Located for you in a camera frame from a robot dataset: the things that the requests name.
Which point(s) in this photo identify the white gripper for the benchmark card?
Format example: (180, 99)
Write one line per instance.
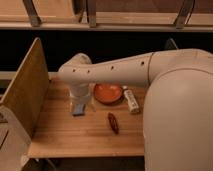
(79, 94)

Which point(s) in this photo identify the orange ceramic bowl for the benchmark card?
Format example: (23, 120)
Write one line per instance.
(107, 93)

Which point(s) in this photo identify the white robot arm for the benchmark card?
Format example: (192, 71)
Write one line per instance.
(178, 106)

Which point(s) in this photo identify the blue sponge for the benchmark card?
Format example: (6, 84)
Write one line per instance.
(79, 110)

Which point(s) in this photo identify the dark red chili pepper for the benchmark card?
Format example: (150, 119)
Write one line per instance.
(113, 123)

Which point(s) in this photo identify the small white bottle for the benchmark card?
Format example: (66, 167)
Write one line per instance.
(131, 100)

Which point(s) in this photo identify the left wooden side panel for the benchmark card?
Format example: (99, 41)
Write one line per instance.
(22, 101)

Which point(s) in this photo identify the right dark side panel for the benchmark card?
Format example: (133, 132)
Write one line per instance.
(170, 44)

